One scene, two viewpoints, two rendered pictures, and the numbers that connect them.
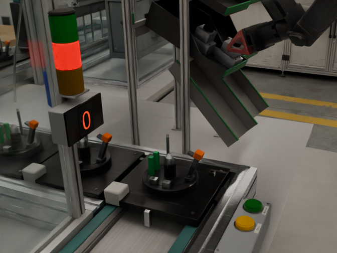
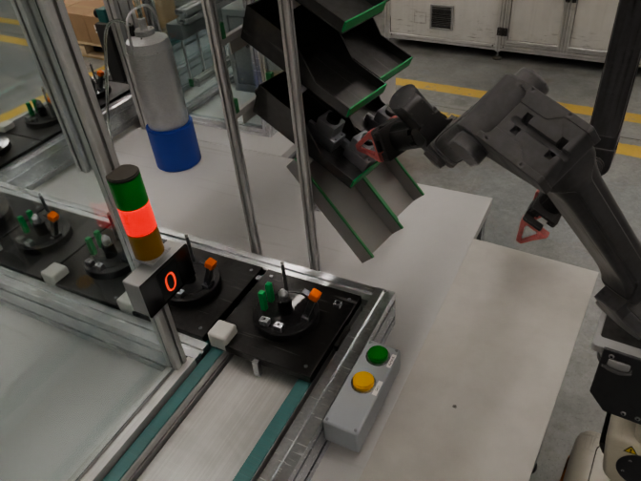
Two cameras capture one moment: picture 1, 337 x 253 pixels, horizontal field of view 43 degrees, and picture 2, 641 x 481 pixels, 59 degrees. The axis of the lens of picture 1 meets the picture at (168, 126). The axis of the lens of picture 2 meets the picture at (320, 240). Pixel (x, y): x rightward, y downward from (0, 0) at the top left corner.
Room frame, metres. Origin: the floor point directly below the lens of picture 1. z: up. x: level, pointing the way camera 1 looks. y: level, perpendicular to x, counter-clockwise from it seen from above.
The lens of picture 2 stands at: (0.07, -0.17, 1.84)
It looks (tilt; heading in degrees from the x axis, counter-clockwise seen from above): 38 degrees down; 5
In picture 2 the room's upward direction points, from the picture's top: 6 degrees counter-clockwise
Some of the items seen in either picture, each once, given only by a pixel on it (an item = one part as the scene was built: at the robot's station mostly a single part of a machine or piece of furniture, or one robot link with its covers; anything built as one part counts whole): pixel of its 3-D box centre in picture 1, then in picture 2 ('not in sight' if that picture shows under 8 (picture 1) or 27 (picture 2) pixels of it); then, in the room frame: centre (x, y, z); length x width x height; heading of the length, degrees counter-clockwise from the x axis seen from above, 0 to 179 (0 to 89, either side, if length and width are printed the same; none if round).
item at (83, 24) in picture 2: not in sight; (107, 22); (5.84, 2.28, 0.20); 1.20 x 0.80 x 0.41; 61
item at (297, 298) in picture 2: (170, 178); (286, 313); (0.92, 0.00, 0.98); 0.14 x 0.14 x 0.02
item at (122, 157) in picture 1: (83, 149); (187, 272); (1.03, 0.23, 1.01); 0.24 x 0.24 x 0.13; 64
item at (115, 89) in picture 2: not in sight; (90, 83); (2.19, 0.87, 1.01); 0.24 x 0.24 x 0.13; 64
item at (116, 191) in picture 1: (116, 194); (222, 335); (0.87, 0.13, 0.97); 0.05 x 0.05 x 0.04; 64
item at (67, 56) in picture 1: (66, 53); (136, 216); (0.79, 0.19, 1.33); 0.05 x 0.05 x 0.05
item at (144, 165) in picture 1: (170, 184); (287, 320); (0.92, 0.00, 0.96); 0.24 x 0.24 x 0.02; 64
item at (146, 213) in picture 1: (147, 218); (257, 367); (0.80, 0.05, 0.95); 0.01 x 0.01 x 0.04; 64
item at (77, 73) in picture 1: (70, 79); (145, 240); (0.79, 0.19, 1.28); 0.05 x 0.05 x 0.05
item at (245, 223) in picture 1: (244, 224); (363, 382); (0.75, -0.16, 0.96); 0.04 x 0.04 x 0.02
